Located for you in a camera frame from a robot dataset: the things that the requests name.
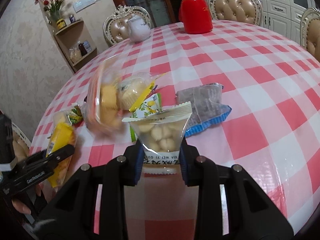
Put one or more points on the clear bag yellow cakes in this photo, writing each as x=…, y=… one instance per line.
x=110, y=94

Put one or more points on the tufted chair behind teapot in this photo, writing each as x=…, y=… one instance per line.
x=116, y=28

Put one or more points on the tufted chair right side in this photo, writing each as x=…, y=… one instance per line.
x=310, y=31

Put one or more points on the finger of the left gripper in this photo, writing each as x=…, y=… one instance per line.
x=40, y=160

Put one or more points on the white nut snack bag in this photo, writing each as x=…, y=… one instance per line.
x=161, y=135

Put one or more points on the blue clear snack bag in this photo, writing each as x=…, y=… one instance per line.
x=207, y=106

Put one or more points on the red thermos jug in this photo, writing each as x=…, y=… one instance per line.
x=195, y=16

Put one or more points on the green yellow snack packet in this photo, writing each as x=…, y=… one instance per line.
x=149, y=102

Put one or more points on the white teapot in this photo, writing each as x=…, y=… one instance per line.
x=138, y=30

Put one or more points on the person left hand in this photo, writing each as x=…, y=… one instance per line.
x=21, y=151

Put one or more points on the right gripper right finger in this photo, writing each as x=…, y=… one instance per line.
x=231, y=205

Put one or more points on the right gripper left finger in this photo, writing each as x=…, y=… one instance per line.
x=91, y=204

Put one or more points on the wooden corner shelf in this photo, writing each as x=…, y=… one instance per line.
x=67, y=39

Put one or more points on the tufted chair behind thermos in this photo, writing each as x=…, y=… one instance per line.
x=246, y=11

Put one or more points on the small colourful candy packets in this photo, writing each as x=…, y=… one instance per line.
x=71, y=116

